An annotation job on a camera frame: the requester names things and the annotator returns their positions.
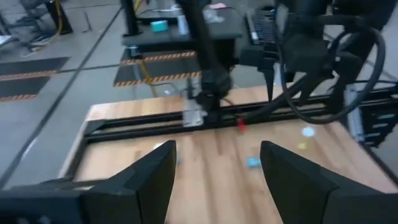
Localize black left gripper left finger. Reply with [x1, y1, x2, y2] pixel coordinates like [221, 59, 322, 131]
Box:
[80, 139, 178, 224]

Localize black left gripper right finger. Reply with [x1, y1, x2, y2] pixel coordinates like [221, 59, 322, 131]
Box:
[259, 141, 356, 224]

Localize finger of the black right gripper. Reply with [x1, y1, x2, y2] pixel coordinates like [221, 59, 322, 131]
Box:
[259, 65, 277, 103]
[328, 70, 354, 114]

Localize clear bottle with yellow pills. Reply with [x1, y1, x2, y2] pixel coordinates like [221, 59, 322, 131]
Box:
[295, 126, 317, 152]

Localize small blue block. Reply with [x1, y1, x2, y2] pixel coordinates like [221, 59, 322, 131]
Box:
[246, 156, 262, 169]

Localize backlit black keyboard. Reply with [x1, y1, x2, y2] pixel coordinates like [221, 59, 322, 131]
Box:
[245, 7, 285, 44]

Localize black side desk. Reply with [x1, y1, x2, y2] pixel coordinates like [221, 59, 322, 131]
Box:
[120, 6, 245, 52]

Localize white plastic bottle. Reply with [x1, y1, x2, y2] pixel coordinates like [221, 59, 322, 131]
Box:
[177, 14, 190, 35]

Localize teal box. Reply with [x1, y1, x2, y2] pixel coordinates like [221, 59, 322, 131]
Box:
[150, 19, 169, 33]

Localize black mat hazard stripes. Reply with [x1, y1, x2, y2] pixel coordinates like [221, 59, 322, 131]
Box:
[0, 57, 70, 102]
[113, 51, 203, 88]

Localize black pole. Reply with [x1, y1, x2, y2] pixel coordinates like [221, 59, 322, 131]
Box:
[119, 0, 141, 37]

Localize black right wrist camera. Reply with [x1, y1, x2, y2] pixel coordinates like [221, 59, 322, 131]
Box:
[282, 33, 331, 75]

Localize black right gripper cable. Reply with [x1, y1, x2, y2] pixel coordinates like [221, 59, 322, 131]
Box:
[236, 24, 387, 125]

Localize silver metal bracket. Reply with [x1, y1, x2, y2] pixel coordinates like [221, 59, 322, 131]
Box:
[182, 93, 208, 128]

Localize yellow cable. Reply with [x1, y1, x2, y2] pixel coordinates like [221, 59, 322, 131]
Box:
[133, 55, 159, 97]

